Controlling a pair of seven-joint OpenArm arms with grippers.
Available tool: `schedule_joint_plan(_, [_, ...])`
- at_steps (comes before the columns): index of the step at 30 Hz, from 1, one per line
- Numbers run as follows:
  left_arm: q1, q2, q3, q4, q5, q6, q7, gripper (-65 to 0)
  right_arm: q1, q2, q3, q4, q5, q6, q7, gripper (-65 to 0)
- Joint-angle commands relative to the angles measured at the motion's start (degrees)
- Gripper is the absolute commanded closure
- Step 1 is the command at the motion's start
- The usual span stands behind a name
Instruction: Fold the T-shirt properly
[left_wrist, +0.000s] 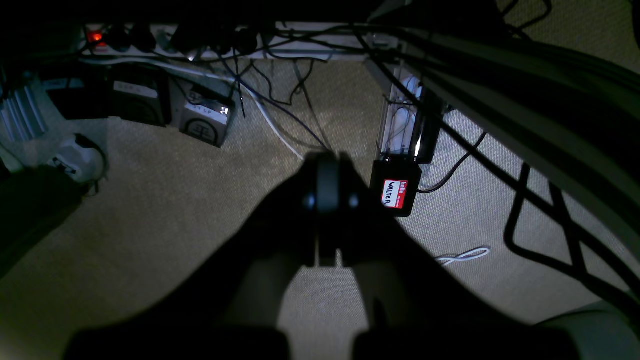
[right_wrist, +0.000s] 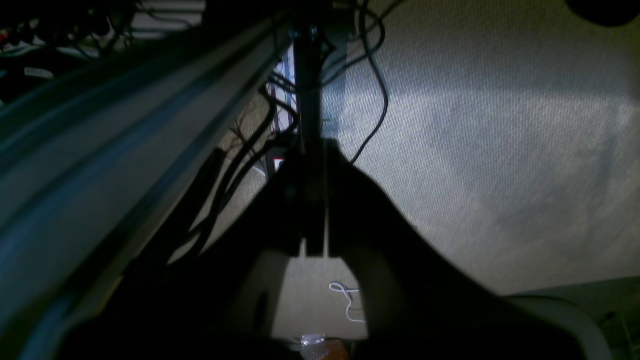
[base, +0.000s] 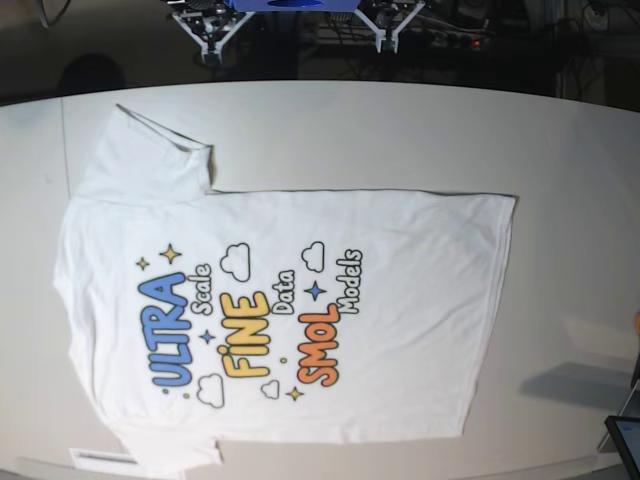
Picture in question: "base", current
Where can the white printed T-shirt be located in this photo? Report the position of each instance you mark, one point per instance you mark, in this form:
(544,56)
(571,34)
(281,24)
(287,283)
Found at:
(199,316)

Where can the blue box at top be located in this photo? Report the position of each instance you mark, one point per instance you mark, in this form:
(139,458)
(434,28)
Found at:
(348,6)

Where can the power strip with red light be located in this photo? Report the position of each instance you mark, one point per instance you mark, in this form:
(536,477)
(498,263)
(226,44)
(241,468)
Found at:
(429,38)

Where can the black tablet with stand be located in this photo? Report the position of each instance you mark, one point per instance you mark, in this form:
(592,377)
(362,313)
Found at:
(623,430)

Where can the white label strip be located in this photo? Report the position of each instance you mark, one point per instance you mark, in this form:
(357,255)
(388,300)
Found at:
(89,459)

